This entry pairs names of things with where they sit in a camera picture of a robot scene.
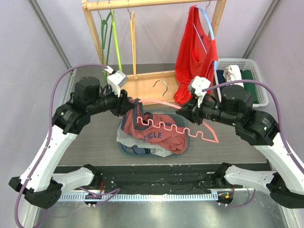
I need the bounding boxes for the teal plastic bin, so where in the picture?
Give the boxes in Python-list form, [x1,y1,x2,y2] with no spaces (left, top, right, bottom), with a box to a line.
[117,118,190,157]

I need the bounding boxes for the aluminium frame post right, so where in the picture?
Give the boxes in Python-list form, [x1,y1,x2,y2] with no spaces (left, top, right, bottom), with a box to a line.
[243,0,282,59]

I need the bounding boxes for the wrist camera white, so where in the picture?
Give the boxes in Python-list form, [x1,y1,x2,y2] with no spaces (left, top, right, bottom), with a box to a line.
[105,66,128,97]
[188,76,211,108]

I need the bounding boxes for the maroon tank top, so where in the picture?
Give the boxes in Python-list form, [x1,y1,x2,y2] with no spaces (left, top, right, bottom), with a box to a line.
[120,98,188,154]

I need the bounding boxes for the grey tank top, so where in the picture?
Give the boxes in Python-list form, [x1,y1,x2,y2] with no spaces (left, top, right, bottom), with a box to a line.
[116,128,173,157]

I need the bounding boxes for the aluminium frame post left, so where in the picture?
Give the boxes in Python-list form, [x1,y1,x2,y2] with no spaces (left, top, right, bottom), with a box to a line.
[28,0,71,68]

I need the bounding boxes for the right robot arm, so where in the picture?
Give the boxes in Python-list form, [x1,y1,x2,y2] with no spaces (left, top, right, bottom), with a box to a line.
[176,85,304,209]

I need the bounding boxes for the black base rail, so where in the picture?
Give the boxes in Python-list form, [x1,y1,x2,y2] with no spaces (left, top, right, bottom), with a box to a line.
[54,163,271,195]

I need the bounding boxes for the pink hanger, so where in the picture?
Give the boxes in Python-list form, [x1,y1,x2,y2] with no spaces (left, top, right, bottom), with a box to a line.
[136,79,219,144]

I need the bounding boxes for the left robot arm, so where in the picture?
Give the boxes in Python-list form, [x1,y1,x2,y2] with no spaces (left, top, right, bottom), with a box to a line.
[9,72,135,209]

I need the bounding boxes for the white slotted cable duct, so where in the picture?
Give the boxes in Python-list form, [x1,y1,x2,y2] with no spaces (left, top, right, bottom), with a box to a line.
[58,191,218,202]

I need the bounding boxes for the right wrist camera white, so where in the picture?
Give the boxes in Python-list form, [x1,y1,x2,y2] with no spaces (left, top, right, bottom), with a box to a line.
[188,76,211,108]

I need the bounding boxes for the yellow hanger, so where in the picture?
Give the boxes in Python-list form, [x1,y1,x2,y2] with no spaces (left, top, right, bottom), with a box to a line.
[130,11,137,79]

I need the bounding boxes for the folded navy shirt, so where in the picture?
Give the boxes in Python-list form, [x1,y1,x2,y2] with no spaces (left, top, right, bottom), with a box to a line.
[216,70,226,84]

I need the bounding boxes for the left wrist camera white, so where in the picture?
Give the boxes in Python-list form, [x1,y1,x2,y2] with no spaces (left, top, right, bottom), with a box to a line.
[105,66,128,97]

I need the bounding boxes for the white plastic basket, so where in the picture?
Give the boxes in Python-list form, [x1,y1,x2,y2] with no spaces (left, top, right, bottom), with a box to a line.
[214,58,269,107]

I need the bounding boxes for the wooden clothes rack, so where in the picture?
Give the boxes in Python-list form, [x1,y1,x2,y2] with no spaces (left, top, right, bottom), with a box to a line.
[80,0,227,105]

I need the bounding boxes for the folded green shirt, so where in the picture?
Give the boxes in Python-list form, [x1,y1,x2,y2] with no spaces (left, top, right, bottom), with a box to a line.
[241,69,260,104]

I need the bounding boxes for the aluminium frame post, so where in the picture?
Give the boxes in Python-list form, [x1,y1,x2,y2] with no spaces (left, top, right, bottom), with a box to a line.
[28,0,71,68]
[243,0,282,59]

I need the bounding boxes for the lime green hanger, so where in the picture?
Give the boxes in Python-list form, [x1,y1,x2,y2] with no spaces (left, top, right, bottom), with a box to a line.
[110,9,123,71]

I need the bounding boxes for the red tank top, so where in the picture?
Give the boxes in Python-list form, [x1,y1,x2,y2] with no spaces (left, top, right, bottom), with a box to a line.
[173,5,218,105]

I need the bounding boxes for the light blue hanger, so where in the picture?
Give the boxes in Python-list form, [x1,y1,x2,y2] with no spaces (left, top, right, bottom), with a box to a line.
[192,5,219,72]

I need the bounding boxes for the navy blue tank top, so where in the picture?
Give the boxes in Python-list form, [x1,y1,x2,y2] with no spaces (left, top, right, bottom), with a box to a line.
[121,145,151,156]

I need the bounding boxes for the folded white shirt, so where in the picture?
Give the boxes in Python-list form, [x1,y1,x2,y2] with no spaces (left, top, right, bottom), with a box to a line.
[223,65,242,82]

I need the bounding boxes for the dark green hanger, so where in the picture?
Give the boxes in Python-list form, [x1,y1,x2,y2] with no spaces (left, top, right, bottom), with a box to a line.
[100,10,114,83]

